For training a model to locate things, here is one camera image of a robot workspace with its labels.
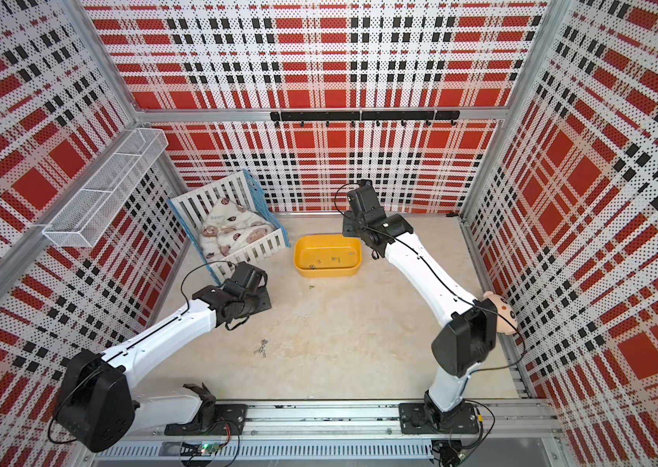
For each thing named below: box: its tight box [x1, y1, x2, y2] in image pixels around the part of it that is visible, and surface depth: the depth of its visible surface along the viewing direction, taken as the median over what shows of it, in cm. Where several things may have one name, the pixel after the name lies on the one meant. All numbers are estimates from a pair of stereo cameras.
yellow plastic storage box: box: [293, 234, 364, 279], surface depth 109 cm
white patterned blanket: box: [199, 198, 275, 260], surface depth 111 cm
